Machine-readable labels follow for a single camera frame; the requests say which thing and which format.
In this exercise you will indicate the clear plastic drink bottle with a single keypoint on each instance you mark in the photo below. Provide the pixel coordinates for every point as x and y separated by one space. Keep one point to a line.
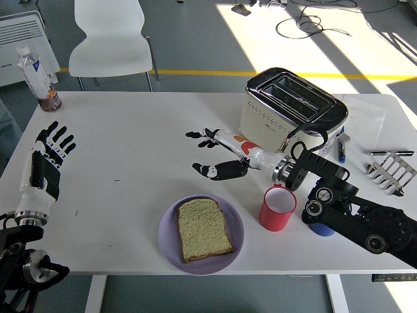
36 78

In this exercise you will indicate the blue enamel mug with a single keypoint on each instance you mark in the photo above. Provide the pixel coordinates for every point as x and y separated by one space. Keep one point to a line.
322 231

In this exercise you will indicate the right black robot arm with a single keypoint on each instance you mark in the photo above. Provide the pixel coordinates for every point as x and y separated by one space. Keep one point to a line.
358 212

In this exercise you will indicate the white table leg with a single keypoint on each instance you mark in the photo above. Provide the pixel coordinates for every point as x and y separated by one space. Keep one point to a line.
337 293
96 293

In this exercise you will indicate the silver metal toast rack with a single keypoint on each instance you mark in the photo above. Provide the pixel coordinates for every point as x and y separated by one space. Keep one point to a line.
392 159

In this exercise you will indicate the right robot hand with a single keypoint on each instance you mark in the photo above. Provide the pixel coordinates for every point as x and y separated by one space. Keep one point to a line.
260 159

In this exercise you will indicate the blue marker pen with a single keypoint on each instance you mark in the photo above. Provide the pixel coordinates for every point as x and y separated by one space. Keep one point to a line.
341 153

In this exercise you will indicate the white panel heater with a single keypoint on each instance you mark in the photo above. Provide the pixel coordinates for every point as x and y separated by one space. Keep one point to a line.
16 32

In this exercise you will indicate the white plastic chair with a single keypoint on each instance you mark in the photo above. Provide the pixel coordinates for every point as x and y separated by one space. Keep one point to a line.
107 49

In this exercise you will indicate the red enamel mug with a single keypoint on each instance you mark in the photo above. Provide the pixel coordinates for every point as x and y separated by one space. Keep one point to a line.
273 221

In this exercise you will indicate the white paper sheet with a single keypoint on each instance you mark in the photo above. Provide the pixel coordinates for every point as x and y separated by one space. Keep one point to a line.
365 120

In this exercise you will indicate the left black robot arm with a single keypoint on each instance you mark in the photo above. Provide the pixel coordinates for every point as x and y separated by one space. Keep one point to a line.
16 234

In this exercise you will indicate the black ballpoint pen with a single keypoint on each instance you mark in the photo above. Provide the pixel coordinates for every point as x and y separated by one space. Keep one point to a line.
384 152

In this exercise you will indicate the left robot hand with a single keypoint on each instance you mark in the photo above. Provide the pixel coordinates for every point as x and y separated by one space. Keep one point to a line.
32 199

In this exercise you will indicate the brown bread slice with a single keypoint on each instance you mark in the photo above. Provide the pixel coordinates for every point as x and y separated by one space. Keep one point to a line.
203 231

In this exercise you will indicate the purple round plate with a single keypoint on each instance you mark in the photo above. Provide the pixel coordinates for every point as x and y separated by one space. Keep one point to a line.
167 238

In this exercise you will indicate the black table control panel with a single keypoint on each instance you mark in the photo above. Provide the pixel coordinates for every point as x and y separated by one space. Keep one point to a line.
391 277

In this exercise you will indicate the black floor pedal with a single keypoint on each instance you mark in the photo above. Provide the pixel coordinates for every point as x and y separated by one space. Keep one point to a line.
241 9

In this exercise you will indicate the cream and chrome toaster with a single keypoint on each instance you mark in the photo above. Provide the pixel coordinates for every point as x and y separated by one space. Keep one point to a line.
260 114

